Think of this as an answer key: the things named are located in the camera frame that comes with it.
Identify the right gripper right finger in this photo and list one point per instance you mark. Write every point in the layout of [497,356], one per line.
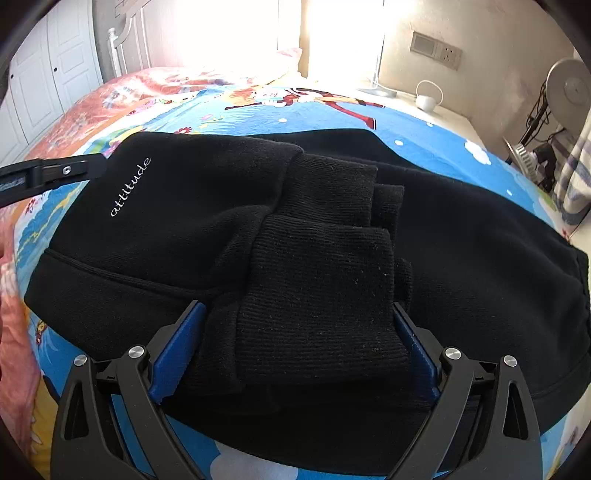
[482,423]

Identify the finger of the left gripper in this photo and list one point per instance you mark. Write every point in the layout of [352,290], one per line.
[26,179]

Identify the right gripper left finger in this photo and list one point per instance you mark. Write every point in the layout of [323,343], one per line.
[110,424]

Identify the black sweat pants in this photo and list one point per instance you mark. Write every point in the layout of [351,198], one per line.
[300,246]

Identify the white wardrobe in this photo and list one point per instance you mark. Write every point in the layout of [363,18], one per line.
[54,67]

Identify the white headboard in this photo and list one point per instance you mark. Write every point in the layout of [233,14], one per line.
[138,42]

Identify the striped blue white cloth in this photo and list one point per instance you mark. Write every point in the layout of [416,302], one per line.
[571,192]

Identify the silver finned spot lamp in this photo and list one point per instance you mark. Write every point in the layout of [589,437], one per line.
[538,165]

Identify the blue cartoon bed sheet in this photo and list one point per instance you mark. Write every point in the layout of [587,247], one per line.
[269,110]

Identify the white nightstand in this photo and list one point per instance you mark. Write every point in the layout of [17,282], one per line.
[406,103]

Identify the round studio lamp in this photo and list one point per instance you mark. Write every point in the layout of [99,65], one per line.
[565,95]

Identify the white charger with cable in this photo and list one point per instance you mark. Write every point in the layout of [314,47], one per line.
[428,103]

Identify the wall socket panel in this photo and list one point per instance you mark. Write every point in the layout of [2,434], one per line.
[437,50]

